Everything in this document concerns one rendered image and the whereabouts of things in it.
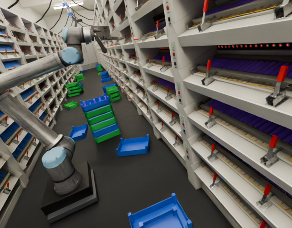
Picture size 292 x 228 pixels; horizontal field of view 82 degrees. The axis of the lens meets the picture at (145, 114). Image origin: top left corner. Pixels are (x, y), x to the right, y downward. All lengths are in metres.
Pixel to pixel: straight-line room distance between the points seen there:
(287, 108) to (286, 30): 0.17
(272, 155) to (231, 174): 0.26
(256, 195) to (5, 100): 1.41
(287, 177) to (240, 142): 0.17
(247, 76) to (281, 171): 0.28
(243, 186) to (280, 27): 0.56
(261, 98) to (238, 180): 0.39
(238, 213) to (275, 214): 0.24
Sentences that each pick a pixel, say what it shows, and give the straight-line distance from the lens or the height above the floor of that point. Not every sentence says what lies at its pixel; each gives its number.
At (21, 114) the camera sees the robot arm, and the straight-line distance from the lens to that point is 1.37.
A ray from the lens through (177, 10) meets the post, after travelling 0.81.
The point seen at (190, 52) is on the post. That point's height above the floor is 0.86.
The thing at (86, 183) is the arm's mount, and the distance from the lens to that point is 1.33.
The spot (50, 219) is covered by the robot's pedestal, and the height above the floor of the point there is 0.06.
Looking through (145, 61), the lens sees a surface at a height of 0.77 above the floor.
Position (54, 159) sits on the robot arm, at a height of 0.39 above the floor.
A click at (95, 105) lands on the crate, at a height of 0.43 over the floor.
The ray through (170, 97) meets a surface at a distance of 1.12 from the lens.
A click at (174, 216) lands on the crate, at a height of 0.09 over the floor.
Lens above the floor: 0.96
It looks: 24 degrees down
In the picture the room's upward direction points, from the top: 13 degrees counter-clockwise
